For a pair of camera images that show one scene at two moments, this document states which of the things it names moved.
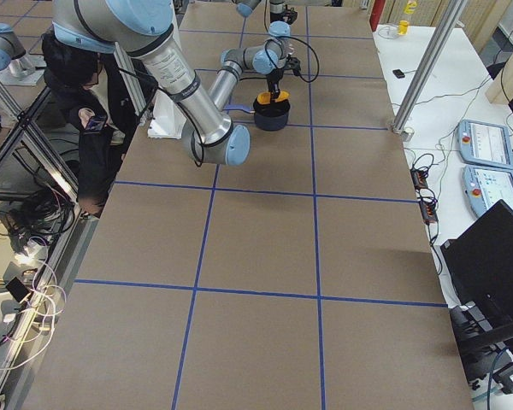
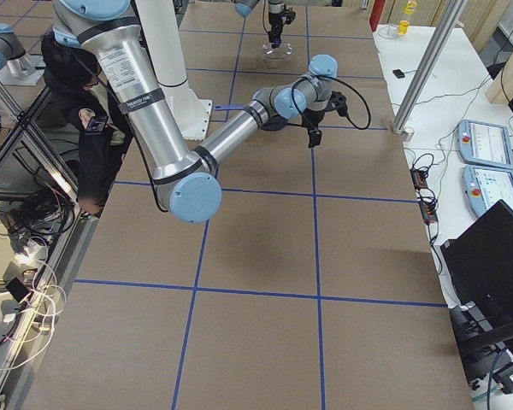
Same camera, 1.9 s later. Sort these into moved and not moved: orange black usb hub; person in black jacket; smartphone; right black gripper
Moved: right black gripper
Not moved: orange black usb hub; person in black jacket; smartphone
